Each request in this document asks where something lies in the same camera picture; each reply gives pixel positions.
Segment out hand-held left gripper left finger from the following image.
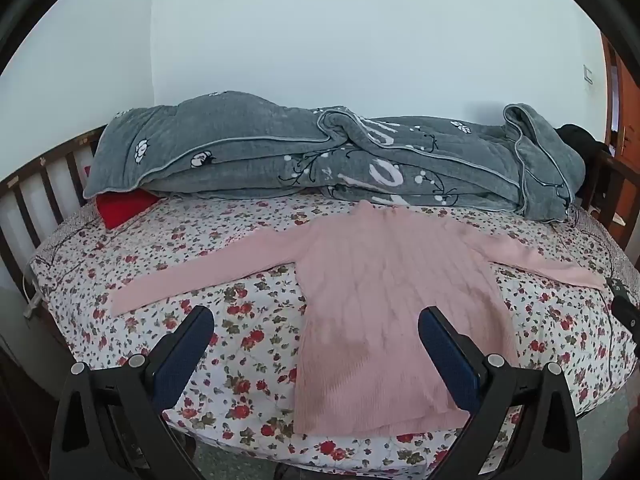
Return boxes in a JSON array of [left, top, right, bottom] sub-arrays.
[[49, 305, 216, 480]]

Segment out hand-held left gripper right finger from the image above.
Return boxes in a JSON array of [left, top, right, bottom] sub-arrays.
[[418, 306, 583, 480]]

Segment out pink knit sweater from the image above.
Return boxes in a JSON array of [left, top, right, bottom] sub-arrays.
[[109, 200, 607, 436]]

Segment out floral bed sheet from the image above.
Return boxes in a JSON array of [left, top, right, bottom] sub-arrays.
[[30, 192, 640, 473]]

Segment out black garment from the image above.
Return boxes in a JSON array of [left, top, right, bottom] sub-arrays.
[[556, 124, 613, 161]]

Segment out red pillow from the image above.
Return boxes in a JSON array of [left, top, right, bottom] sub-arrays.
[[96, 189, 160, 231]]

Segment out grey flower-print blanket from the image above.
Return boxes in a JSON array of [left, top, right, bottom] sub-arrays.
[[82, 91, 587, 222]]

